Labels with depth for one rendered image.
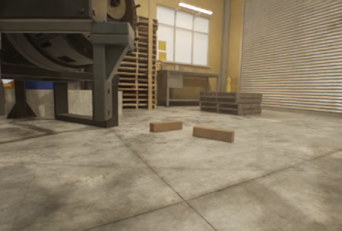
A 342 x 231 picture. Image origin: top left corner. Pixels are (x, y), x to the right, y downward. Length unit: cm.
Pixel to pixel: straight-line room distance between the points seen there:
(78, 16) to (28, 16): 5
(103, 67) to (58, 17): 6
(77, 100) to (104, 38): 340
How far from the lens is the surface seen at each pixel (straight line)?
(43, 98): 362
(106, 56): 22
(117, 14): 100
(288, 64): 622
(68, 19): 22
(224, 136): 181
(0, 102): 30
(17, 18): 25
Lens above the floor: 45
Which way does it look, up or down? 7 degrees down
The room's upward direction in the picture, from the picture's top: 2 degrees clockwise
